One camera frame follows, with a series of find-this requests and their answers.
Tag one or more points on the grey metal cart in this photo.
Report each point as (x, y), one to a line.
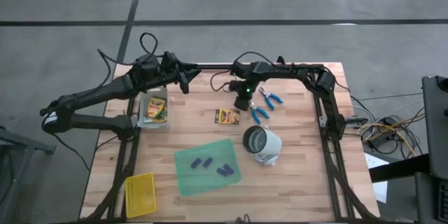
(28, 143)

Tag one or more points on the blue eraser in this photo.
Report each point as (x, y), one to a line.
(221, 171)
(196, 163)
(207, 162)
(228, 168)

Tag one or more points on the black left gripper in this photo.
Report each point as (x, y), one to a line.
(169, 77)

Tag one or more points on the white metal mug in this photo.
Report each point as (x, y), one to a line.
(267, 143)

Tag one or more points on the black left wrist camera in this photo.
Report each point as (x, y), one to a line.
(170, 59)

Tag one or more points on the white paper sheet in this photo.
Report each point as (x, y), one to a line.
(376, 161)

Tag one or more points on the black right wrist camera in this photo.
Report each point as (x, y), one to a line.
(235, 86)

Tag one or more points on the black table clamp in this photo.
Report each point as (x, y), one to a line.
(357, 122)
(281, 61)

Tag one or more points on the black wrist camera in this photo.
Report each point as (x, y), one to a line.
(170, 59)
(235, 86)

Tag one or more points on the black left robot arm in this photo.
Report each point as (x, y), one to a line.
(91, 96)

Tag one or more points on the green translucent plastic tray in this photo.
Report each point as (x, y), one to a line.
(206, 182)

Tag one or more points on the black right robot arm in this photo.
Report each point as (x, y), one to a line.
(325, 87)

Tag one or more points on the black desk beam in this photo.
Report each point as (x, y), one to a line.
(399, 168)

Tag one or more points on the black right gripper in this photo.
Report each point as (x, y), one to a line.
(246, 92)

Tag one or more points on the white plastic bin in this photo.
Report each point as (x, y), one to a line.
(155, 125)

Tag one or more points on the black aluminium rig frame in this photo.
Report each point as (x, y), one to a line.
(217, 66)

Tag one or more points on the black side desk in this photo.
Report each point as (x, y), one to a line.
(435, 129)

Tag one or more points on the yellow perforated plastic basket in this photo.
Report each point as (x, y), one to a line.
(140, 196)

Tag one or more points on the yellow Crayola crayon box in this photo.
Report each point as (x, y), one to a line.
(154, 120)
(155, 106)
(227, 116)

